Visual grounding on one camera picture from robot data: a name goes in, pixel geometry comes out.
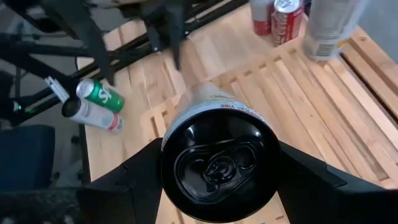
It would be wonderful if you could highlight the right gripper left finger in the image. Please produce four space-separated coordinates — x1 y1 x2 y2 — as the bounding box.
0 138 164 224

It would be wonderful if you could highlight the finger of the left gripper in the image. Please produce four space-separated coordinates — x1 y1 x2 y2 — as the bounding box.
67 15 114 85
167 2 187 71

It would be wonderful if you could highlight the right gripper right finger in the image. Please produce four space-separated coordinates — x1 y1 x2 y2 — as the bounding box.
275 141 398 224

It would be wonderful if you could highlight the green Sprite can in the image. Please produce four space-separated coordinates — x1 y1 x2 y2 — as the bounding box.
76 78 126 113

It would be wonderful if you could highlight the tall white Celsius can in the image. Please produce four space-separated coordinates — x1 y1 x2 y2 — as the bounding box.
303 0 371 62
61 98 124 133
160 81 282 223

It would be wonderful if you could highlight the white red Spindrift can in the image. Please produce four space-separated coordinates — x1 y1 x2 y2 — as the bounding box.
248 0 276 36

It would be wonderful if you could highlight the red Coca-Cola can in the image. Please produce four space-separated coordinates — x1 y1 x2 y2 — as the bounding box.
271 0 305 47

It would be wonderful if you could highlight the wooden slatted shelf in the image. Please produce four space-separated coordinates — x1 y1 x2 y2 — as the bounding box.
139 26 398 224

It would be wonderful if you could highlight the silver aluminium bracket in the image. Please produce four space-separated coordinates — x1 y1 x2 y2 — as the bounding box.
45 76 70 103

